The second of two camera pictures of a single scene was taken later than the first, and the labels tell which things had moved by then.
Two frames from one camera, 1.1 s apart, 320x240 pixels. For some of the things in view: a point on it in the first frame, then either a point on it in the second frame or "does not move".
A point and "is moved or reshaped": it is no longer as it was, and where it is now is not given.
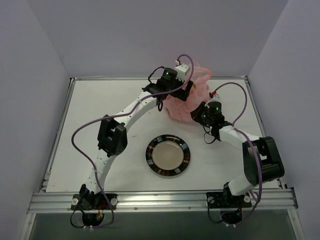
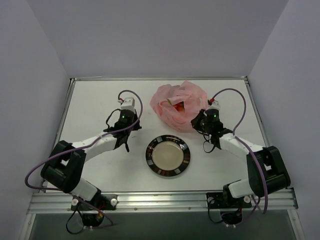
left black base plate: (90, 202) does not move
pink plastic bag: (181, 109) is moved or reshaped
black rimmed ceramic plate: (167, 155) does not move
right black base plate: (224, 200) does not move
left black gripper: (183, 92) to (124, 135)
